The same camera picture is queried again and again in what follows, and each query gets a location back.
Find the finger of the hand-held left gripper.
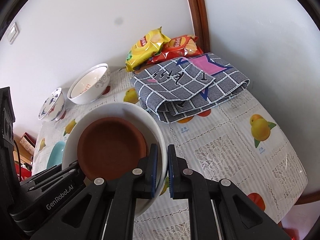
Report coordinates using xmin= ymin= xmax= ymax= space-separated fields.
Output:
xmin=21 ymin=167 xmax=84 ymax=188
xmin=60 ymin=160 xmax=80 ymax=172

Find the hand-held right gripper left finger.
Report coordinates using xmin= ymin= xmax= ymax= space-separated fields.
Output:
xmin=30 ymin=143 xmax=158 ymax=240

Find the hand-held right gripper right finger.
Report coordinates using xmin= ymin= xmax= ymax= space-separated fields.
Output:
xmin=167 ymin=144 xmax=292 ymax=240

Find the blue square plate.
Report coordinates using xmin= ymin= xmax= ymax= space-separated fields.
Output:
xmin=47 ymin=141 xmax=67 ymax=170

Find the large plain white bowl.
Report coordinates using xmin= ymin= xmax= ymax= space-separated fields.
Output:
xmin=62 ymin=102 xmax=168 ymax=217

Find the brown square plate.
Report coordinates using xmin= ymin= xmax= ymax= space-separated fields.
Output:
xmin=77 ymin=116 xmax=150 ymax=180

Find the white bowl with grey swirls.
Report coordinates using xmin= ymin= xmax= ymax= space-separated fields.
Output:
xmin=67 ymin=64 xmax=111 ymax=105

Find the red paper bag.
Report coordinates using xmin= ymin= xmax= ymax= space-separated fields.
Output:
xmin=15 ymin=164 xmax=33 ymax=182

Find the blue patterned white bowl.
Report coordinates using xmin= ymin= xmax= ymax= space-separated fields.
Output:
xmin=38 ymin=87 xmax=66 ymax=122

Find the grey checked cloth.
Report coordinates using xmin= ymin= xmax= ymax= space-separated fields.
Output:
xmin=130 ymin=52 xmax=250 ymax=123

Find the yellow chips bag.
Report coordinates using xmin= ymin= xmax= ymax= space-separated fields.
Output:
xmin=125 ymin=27 xmax=172 ymax=72

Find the red chips bag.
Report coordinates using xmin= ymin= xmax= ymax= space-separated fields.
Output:
xmin=146 ymin=34 xmax=203 ymax=65

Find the brown wooden rail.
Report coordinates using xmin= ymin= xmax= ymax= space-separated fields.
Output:
xmin=277 ymin=180 xmax=320 ymax=229

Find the white wall switch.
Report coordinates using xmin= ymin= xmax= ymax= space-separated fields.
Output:
xmin=6 ymin=22 xmax=20 ymax=44

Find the brown wooden door frame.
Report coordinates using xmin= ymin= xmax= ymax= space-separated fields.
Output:
xmin=182 ymin=0 xmax=212 ymax=54

